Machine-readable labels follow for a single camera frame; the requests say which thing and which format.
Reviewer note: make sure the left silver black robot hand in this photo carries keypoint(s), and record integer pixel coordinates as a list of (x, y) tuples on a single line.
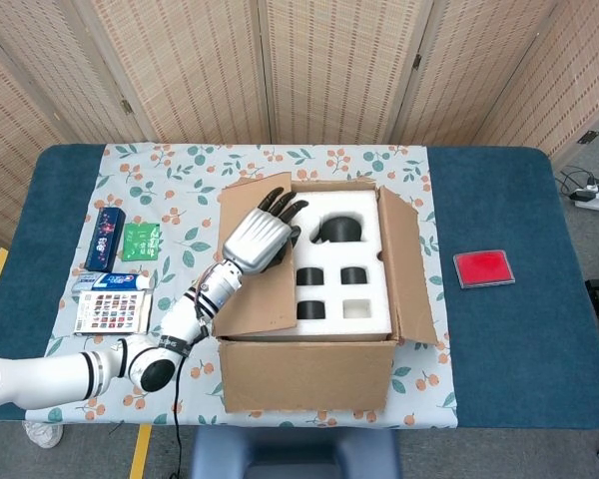
[(257, 239)]

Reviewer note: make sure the brown cardboard box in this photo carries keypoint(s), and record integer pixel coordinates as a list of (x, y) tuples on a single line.
[(304, 374)]

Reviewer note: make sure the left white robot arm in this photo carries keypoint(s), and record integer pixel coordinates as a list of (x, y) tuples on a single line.
[(45, 374)]

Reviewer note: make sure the blue white toothpaste box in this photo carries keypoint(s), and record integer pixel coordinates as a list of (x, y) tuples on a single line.
[(115, 282)]

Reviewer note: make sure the white box with picture grid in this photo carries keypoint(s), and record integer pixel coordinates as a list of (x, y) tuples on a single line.
[(110, 312)]

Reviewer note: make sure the floral fruit print tablecloth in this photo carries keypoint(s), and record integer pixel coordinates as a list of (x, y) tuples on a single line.
[(279, 159)]

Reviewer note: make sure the black teapot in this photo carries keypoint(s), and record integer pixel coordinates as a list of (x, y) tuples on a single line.
[(339, 229)]

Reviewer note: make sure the white foam insert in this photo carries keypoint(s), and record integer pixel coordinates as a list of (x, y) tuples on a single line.
[(337, 304)]

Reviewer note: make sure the green sachet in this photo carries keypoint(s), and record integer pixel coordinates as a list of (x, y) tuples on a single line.
[(140, 243)]

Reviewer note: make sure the navy blue carton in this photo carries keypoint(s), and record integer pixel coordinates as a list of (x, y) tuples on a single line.
[(105, 239)]

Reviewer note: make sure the woven folding screen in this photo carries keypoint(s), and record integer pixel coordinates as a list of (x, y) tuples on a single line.
[(204, 75)]

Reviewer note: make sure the red ink pad case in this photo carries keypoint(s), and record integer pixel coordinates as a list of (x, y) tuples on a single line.
[(483, 268)]

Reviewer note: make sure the white power strip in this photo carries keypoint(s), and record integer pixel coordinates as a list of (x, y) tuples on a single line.
[(596, 199)]

